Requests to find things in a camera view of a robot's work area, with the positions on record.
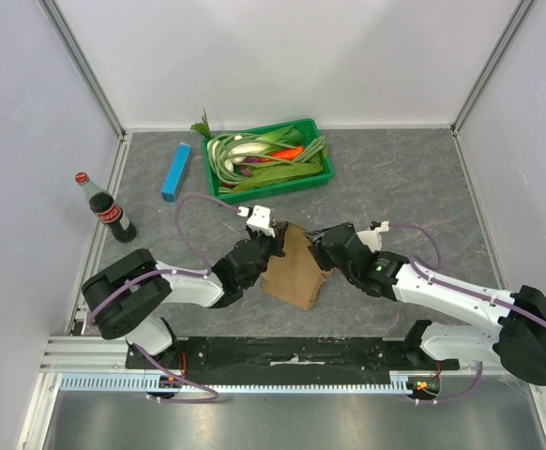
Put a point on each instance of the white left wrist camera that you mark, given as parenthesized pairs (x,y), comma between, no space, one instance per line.
(258,219)

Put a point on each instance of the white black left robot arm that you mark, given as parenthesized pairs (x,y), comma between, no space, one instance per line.
(123,297)

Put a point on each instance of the brown cardboard box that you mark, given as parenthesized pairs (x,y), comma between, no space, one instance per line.
(294,278)

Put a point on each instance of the orange carrot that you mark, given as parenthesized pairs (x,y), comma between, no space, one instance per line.
(288,153)

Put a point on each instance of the cola glass bottle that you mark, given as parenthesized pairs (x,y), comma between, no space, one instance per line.
(106,209)

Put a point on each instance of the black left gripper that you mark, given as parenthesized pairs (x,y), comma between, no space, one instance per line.
(278,241)

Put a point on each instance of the green long beans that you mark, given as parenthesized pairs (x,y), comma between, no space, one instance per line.
(231,170)

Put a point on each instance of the blue rectangular box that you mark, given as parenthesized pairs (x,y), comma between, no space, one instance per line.
(175,176)

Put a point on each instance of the green bok choy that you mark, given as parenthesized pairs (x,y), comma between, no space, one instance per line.
(284,135)

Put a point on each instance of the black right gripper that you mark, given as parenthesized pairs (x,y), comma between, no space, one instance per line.
(321,248)

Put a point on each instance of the large green leaf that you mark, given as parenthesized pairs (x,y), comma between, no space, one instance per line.
(271,175)

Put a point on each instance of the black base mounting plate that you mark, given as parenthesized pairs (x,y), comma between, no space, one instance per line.
(267,361)

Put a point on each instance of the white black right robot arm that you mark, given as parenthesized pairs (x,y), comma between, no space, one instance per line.
(497,327)

